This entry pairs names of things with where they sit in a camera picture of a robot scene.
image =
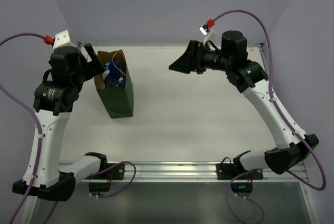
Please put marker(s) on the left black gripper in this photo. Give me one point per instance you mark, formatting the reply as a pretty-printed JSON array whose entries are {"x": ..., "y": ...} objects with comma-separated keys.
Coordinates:
[{"x": 87, "y": 66}]

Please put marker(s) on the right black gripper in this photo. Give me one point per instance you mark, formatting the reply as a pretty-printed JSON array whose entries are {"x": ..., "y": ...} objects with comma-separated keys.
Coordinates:
[{"x": 198, "y": 56}]

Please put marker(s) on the blue snack packet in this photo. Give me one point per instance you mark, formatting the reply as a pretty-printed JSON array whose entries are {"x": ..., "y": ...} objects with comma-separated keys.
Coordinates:
[{"x": 114, "y": 75}]

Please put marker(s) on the green paper bag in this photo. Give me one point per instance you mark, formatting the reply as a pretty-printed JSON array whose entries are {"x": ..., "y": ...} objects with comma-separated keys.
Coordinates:
[{"x": 118, "y": 102}]

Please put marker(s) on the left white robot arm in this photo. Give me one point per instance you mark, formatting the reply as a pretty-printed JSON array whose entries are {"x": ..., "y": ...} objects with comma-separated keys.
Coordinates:
[{"x": 53, "y": 103}]

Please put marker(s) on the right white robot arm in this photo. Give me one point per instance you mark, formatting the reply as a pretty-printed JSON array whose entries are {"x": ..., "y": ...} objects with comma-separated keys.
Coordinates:
[{"x": 250, "y": 79}]

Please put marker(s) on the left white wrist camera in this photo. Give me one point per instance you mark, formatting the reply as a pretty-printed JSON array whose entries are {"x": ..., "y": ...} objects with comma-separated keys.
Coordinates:
[{"x": 63, "y": 39}]

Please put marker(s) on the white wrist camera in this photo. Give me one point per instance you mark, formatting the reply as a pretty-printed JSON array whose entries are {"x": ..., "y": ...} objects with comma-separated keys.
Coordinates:
[
  {"x": 208, "y": 31},
  {"x": 63, "y": 39}
]

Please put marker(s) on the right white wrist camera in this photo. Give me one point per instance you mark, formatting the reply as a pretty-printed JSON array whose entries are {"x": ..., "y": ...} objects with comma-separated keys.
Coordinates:
[{"x": 208, "y": 31}]

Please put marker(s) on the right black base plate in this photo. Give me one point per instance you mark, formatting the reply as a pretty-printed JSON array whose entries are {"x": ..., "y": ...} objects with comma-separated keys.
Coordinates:
[{"x": 242, "y": 182}]

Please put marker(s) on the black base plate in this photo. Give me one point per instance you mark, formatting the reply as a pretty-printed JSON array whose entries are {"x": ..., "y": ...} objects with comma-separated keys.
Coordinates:
[
  {"x": 102, "y": 181},
  {"x": 242, "y": 182}
]

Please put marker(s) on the aluminium mounting rail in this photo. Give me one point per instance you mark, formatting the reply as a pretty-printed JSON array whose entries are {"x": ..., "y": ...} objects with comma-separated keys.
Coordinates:
[{"x": 173, "y": 171}]

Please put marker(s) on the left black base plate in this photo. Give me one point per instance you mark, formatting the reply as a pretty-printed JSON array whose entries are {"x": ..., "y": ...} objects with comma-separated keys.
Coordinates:
[{"x": 102, "y": 181}]

